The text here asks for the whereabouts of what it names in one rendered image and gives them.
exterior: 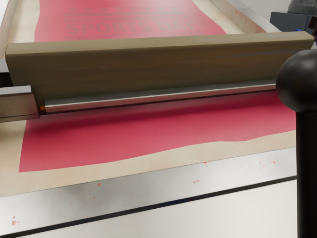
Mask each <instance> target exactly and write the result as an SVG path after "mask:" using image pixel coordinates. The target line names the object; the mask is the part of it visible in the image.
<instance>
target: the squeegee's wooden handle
mask: <svg viewBox="0 0 317 238"><path fill-rule="evenodd" d="M313 44H314V38H313V36H311V35H310V34H308V33H307V32H305V31H297V32H274V33H251V34H216V35H193V36H170V37H146V38H123V39H100V40H77V41H53V42H19V43H8V44H7V47H6V51H5V60H6V64H7V67H8V70H9V73H10V76H11V79H12V82H13V86H14V87H15V86H27V85H30V86H31V87H32V88H33V89H34V93H35V97H36V100H37V104H38V107H40V106H45V100H50V99H61V98H71V97H82V96H92V95H103V94H117V93H128V92H138V91H149V90H159V89H169V88H180V87H190V86H201V85H216V84H226V83H237V82H247V81H258V80H268V79H276V78H277V72H278V70H279V69H280V68H281V66H282V65H283V64H284V62H285V61H286V60H287V59H289V58H290V57H291V56H293V55H294V54H296V53H298V52H300V51H304V50H311V48H312V46H313Z"/></svg>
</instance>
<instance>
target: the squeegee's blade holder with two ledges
mask: <svg viewBox="0 0 317 238"><path fill-rule="evenodd" d="M271 89H276V79H268V80H258V81H247V82H237V83H226V84H216V85H201V86H190V87H180V88H169V89H159V90H149V91H138V92H128V93H113V94H103V95H92V96H82V97H71V98H61V99H50V100H45V109H46V112H55V111H67V110H77V109H86V108H96V107H105V106H114V105H124V104H133V103H142V102H155V101H165V100H174V99H183V98H192V97H202V96H211V95H221V94H233V93H243V92H252V91H262V90H271Z"/></svg>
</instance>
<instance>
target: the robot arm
mask: <svg viewBox="0 0 317 238"><path fill-rule="evenodd" d="M287 12H288V13H294V14H313V15H315V14H316V13H317V0H291V2H290V4H289V6H288V11H287Z"/></svg>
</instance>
